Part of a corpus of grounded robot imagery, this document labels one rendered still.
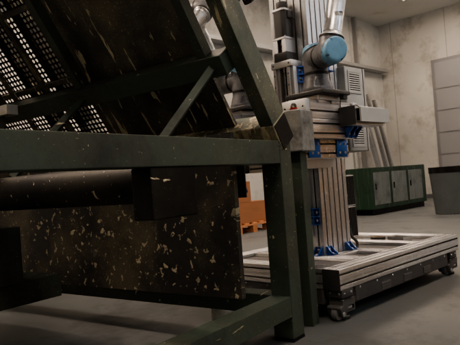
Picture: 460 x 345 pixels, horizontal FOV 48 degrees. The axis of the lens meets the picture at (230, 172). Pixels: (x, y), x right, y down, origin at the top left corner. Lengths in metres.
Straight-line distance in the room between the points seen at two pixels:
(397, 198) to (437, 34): 4.56
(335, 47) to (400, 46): 9.84
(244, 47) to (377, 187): 6.20
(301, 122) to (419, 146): 9.70
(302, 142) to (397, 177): 6.35
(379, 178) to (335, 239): 5.25
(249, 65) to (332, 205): 1.13
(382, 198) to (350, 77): 5.23
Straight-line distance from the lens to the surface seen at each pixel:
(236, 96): 2.86
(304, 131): 2.24
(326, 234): 2.77
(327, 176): 2.79
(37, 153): 1.24
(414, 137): 11.92
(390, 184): 8.33
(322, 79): 2.54
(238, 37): 1.92
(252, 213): 6.57
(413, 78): 12.02
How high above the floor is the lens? 0.64
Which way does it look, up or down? 1 degrees up
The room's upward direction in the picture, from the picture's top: 4 degrees counter-clockwise
